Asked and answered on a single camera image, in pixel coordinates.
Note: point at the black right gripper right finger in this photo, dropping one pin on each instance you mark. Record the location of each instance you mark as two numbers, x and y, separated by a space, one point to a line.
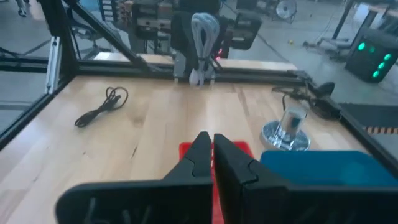
248 196

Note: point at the black floor mat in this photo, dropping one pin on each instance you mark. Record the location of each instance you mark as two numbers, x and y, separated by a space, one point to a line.
373 115

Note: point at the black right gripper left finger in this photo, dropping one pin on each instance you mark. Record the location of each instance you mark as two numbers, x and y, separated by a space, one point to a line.
186 199

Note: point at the shiny silver cylinder stand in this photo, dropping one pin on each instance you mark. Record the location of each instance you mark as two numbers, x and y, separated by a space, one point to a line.
290 124

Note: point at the black computer with green lights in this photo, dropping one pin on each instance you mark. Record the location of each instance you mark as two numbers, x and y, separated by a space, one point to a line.
367 62

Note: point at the orange plastic basket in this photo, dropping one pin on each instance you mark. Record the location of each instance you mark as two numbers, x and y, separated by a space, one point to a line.
218 211

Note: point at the silver frame bracket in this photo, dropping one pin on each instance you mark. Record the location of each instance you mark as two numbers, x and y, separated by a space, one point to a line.
53 65

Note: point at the round floor fan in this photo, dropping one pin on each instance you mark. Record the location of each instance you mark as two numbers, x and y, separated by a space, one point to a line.
286 9

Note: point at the red plastic basket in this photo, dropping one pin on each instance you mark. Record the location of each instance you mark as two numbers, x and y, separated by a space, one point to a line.
186 149

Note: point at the person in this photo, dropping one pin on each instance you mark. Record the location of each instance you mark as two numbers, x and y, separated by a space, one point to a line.
21 11

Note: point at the black aluminium table frame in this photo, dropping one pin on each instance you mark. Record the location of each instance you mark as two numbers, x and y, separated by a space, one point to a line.
62 46

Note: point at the blue plastic bin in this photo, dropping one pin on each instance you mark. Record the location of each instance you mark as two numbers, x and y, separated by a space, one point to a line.
326 168

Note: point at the black equipment box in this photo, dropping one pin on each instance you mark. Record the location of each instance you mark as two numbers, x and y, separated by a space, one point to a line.
247 31
152 21

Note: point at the black-legged desk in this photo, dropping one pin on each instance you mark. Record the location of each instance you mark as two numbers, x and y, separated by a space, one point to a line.
342 18

